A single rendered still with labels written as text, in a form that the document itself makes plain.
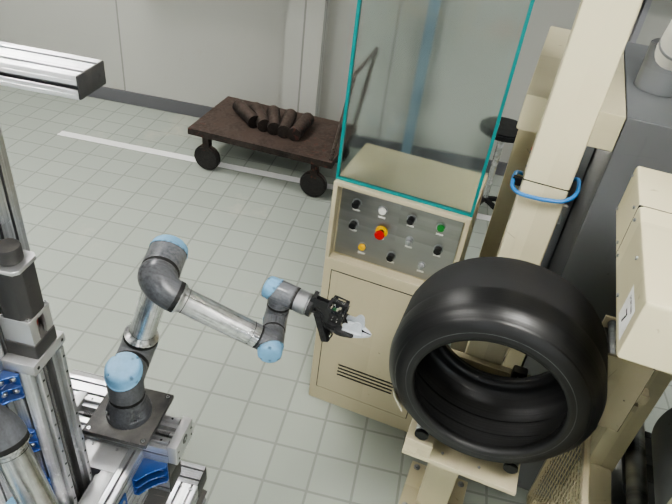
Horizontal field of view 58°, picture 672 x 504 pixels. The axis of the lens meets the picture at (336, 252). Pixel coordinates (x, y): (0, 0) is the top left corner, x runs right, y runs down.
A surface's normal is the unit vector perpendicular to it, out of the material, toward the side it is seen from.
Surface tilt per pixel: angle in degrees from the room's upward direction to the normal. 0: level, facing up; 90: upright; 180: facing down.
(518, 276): 3
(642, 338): 90
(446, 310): 54
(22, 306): 90
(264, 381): 0
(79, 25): 90
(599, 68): 90
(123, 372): 7
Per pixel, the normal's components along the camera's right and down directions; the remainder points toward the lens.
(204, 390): 0.11, -0.80
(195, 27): -0.20, 0.56
